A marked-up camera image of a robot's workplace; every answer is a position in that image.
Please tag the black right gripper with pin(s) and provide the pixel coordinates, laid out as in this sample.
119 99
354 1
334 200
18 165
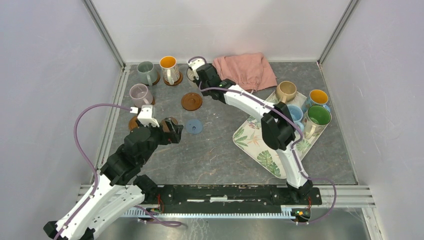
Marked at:
204 93

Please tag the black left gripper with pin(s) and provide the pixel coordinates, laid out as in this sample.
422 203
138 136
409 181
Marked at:
172 136

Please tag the dark brown wooden coaster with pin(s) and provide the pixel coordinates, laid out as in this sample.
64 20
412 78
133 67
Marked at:
168 121

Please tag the white mug orange inside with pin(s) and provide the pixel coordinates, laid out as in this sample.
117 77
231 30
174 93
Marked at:
170 69

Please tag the lilac ceramic mug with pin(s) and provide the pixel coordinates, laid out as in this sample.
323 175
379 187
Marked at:
140 95

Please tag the grey green ceramic mug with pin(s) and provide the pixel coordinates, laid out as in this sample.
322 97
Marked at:
145 67

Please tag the floral leaf print tray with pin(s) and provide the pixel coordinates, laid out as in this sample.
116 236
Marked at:
248 137

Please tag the beige ceramic mug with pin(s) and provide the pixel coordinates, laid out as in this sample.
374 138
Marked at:
286 91

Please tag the light blue ceramic mug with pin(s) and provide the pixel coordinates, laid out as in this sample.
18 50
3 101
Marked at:
296 115

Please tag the white mug black rim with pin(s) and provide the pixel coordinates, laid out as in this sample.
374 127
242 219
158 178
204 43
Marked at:
191 76

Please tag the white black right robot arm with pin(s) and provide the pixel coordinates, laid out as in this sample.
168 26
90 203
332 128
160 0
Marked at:
277 126

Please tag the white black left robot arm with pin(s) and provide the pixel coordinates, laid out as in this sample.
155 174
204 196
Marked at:
118 187

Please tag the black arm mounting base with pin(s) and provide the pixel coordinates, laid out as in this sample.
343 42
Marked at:
224 199

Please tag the light blue round coaster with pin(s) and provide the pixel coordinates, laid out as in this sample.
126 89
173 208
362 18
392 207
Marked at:
194 126

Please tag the pink folded cloth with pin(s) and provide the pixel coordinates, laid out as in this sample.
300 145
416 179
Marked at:
251 71

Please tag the blue butterfly mug orange inside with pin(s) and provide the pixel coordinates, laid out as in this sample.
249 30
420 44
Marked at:
316 97

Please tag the floral mug green inside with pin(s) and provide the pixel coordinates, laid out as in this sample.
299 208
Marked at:
315 120

